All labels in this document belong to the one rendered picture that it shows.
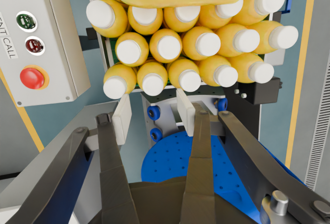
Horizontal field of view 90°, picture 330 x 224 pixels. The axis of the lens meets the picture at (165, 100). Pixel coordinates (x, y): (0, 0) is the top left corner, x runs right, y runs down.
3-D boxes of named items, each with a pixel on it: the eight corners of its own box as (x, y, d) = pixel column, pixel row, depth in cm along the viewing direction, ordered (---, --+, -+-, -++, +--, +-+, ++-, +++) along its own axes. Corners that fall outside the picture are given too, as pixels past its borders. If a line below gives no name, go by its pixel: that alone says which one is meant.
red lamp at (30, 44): (31, 53, 27) (26, 54, 26) (26, 39, 26) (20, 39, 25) (45, 52, 27) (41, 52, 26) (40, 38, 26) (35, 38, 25)
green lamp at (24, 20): (22, 30, 26) (17, 30, 24) (17, 14, 25) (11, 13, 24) (37, 29, 26) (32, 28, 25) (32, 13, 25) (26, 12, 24)
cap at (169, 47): (171, 62, 31) (172, 64, 29) (153, 50, 30) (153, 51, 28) (183, 44, 30) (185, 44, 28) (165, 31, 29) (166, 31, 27)
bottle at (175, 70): (187, 75, 51) (207, 94, 34) (165, 79, 51) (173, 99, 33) (185, 52, 49) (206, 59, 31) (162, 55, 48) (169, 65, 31)
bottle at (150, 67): (135, 69, 49) (126, 86, 32) (150, 50, 48) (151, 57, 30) (152, 84, 51) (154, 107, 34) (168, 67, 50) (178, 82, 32)
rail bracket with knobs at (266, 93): (229, 94, 54) (246, 106, 45) (230, 72, 52) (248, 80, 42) (258, 91, 55) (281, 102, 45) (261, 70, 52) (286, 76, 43)
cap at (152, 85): (138, 85, 32) (138, 87, 30) (151, 70, 31) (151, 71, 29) (153, 97, 33) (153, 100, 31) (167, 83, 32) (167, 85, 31)
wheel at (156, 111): (156, 123, 46) (161, 120, 47) (154, 108, 44) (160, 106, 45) (146, 118, 49) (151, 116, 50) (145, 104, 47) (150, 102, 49)
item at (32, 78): (28, 89, 29) (23, 91, 28) (20, 68, 27) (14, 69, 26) (49, 86, 29) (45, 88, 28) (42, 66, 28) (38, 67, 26)
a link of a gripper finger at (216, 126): (200, 124, 14) (234, 120, 14) (187, 102, 19) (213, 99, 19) (200, 139, 14) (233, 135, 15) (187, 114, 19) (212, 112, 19)
